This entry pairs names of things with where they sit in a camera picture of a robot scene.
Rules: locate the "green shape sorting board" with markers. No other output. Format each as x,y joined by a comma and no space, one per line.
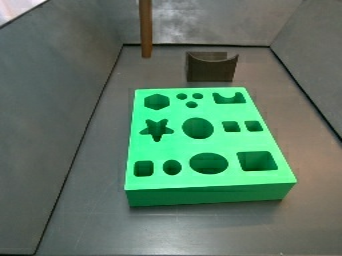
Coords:
202,149

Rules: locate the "black curved holder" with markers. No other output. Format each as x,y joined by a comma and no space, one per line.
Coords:
210,66

